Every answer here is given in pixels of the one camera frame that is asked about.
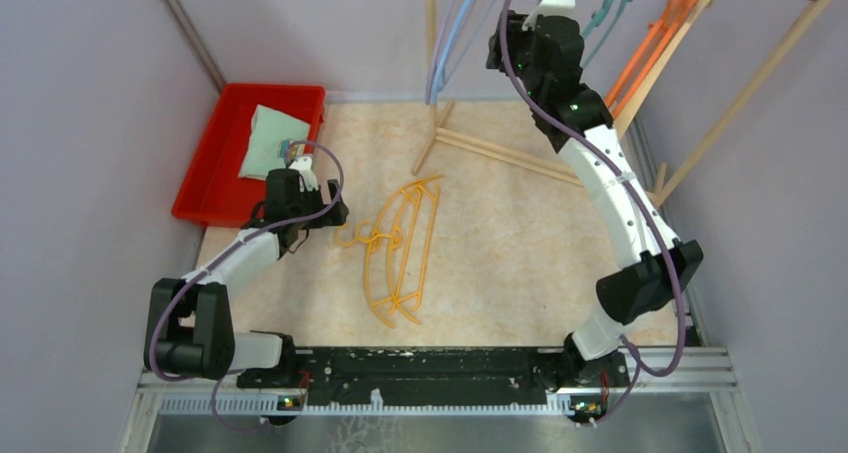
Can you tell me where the aluminium frame rail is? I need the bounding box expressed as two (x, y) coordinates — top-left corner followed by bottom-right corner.
(138, 347), (738, 421)

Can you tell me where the light blue plastic hanger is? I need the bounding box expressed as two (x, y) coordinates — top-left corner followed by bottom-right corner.
(424, 0), (498, 106)

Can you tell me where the beige plastic hanger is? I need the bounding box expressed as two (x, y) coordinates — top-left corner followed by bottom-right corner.
(605, 0), (712, 137)

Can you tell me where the lilac plastic hanger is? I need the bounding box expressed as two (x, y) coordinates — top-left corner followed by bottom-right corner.
(424, 0), (476, 106)

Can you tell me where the red plastic tray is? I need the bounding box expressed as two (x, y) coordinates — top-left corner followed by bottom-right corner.
(171, 83), (326, 228)

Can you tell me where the wooden clothes rack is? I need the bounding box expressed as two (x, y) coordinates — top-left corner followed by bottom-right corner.
(411, 0), (833, 207)

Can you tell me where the teal plastic hanger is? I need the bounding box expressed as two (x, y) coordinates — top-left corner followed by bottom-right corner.
(580, 0), (634, 68)

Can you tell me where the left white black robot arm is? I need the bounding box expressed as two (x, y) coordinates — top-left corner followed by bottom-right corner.
(142, 167), (349, 387)

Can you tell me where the light green folded cloth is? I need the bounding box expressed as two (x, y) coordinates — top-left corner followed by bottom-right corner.
(238, 105), (310, 181)

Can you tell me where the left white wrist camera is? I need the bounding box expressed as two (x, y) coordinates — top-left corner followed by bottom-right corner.
(288, 154), (320, 192)

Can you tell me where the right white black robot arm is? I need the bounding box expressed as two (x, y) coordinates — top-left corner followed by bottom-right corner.
(486, 10), (703, 385)

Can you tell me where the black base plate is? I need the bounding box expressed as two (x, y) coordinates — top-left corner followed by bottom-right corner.
(236, 347), (630, 407)

